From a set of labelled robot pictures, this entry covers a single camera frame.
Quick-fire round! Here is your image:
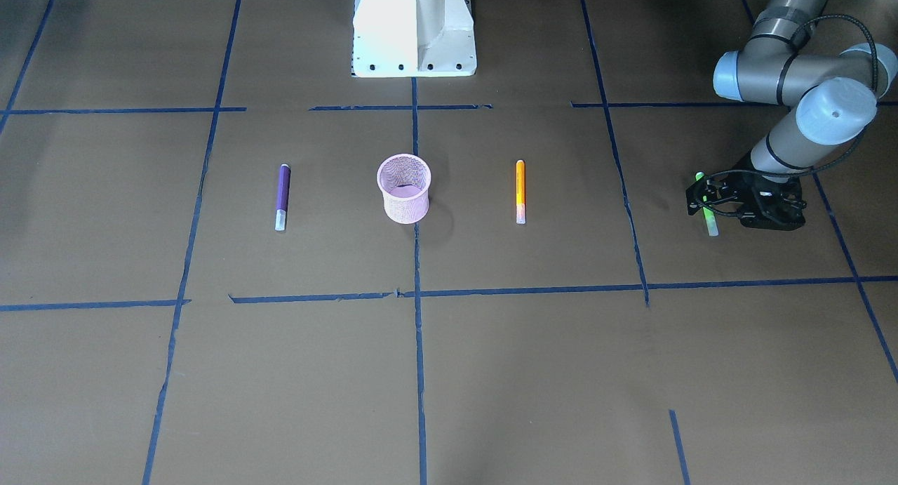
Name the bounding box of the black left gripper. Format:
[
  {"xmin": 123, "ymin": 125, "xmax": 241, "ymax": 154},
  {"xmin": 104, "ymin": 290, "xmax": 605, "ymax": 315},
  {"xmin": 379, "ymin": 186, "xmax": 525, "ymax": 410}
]
[{"xmin": 686, "ymin": 174, "xmax": 806, "ymax": 230}]

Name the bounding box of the green highlighter pen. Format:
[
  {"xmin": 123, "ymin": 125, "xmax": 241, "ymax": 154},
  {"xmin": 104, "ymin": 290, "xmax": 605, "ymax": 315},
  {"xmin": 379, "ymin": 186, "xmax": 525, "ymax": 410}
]
[{"xmin": 694, "ymin": 171, "xmax": 719, "ymax": 237}]

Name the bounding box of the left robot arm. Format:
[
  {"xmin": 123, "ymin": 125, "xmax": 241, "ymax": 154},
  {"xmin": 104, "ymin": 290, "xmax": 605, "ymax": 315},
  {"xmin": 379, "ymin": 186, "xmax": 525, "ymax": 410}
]
[{"xmin": 685, "ymin": 0, "xmax": 896, "ymax": 230}]

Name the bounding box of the orange highlighter pen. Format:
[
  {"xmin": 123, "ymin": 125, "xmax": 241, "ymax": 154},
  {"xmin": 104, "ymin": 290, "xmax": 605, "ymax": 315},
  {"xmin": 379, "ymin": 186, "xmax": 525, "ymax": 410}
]
[{"xmin": 514, "ymin": 159, "xmax": 527, "ymax": 224}]

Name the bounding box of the pink mesh pen holder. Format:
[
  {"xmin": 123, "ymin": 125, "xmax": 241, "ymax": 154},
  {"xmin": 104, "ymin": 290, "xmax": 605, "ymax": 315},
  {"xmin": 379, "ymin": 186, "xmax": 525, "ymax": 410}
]
[{"xmin": 376, "ymin": 154, "xmax": 432, "ymax": 224}]

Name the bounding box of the purple highlighter pen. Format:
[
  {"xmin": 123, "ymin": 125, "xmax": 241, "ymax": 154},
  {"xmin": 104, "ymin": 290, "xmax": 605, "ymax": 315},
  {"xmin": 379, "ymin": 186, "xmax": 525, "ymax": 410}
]
[{"xmin": 274, "ymin": 164, "xmax": 291, "ymax": 232}]

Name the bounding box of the white camera pole with base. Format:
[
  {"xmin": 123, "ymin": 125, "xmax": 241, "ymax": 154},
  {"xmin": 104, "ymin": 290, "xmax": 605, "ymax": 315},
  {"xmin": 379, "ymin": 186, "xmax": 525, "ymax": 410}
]
[{"xmin": 351, "ymin": 0, "xmax": 478, "ymax": 79}]

